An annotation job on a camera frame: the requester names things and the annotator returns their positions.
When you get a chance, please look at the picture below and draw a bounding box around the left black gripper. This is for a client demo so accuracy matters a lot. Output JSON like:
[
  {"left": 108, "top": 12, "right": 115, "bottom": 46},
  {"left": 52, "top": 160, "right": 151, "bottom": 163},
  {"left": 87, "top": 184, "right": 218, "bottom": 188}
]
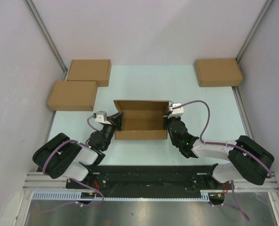
[{"left": 101, "top": 112, "right": 123, "bottom": 151}]

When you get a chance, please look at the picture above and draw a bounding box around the cardboard box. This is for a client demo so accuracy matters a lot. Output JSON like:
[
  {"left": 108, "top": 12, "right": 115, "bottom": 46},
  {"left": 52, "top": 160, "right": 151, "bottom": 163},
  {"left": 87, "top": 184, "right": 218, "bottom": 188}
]
[
  {"left": 114, "top": 100, "right": 169, "bottom": 140},
  {"left": 66, "top": 59, "right": 112, "bottom": 87},
  {"left": 47, "top": 81, "right": 98, "bottom": 112},
  {"left": 194, "top": 58, "right": 243, "bottom": 87}
]

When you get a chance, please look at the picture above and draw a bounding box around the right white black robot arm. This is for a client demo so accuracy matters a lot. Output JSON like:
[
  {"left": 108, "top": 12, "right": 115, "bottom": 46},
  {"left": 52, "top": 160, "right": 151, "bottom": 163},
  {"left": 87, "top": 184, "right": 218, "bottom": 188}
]
[{"left": 164, "top": 115, "right": 275, "bottom": 189}]

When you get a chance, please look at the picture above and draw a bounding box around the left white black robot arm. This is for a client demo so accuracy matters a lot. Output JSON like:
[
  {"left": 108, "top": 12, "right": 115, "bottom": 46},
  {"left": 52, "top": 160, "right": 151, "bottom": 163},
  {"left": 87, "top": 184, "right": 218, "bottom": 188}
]
[{"left": 33, "top": 111, "right": 123, "bottom": 188}]

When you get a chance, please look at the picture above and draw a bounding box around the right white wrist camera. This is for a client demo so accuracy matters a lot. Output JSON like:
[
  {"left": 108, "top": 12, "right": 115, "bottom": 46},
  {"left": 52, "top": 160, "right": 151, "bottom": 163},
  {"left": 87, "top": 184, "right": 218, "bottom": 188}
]
[{"left": 168, "top": 103, "right": 184, "bottom": 118}]

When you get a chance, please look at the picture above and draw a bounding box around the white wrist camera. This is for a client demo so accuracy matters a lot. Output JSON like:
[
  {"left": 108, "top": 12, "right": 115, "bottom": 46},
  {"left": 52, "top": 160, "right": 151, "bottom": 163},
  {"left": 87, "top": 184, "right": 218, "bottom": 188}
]
[
  {"left": 168, "top": 103, "right": 184, "bottom": 118},
  {"left": 94, "top": 111, "right": 111, "bottom": 124}
]

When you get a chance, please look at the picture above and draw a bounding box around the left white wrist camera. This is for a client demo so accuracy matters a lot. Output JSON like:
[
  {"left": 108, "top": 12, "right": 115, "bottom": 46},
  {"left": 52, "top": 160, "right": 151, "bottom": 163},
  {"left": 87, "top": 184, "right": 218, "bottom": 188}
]
[{"left": 94, "top": 111, "right": 111, "bottom": 124}]

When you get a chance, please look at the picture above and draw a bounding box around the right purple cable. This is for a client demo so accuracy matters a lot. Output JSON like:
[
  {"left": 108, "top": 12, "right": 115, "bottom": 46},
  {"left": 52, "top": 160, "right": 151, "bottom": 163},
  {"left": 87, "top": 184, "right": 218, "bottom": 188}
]
[{"left": 174, "top": 100, "right": 276, "bottom": 222}]

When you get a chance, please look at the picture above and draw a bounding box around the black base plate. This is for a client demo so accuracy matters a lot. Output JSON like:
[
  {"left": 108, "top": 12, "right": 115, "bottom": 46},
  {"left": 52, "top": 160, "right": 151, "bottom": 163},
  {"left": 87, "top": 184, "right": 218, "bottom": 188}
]
[{"left": 66, "top": 164, "right": 229, "bottom": 190}]

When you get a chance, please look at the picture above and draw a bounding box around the white slotted cable duct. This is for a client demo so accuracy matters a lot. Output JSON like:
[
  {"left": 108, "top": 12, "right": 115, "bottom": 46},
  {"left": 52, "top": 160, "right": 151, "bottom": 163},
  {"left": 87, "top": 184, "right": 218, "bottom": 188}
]
[{"left": 32, "top": 190, "right": 212, "bottom": 202}]

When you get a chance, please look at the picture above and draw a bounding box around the left aluminium corner post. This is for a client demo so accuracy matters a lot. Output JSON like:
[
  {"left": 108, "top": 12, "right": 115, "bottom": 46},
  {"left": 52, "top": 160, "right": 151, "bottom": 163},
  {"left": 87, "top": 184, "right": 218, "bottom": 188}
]
[{"left": 24, "top": 0, "right": 67, "bottom": 73}]

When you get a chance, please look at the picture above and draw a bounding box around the aluminium corner post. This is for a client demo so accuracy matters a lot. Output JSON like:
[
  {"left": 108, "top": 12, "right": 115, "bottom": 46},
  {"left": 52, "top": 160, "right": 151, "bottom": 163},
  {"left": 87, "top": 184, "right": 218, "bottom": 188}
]
[
  {"left": 24, "top": 0, "right": 67, "bottom": 73},
  {"left": 236, "top": 0, "right": 275, "bottom": 64}
]

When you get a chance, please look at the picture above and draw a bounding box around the right aluminium corner post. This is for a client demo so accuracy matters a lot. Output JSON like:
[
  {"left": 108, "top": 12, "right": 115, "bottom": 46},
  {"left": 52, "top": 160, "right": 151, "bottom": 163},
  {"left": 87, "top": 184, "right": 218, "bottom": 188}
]
[{"left": 236, "top": 0, "right": 275, "bottom": 64}]

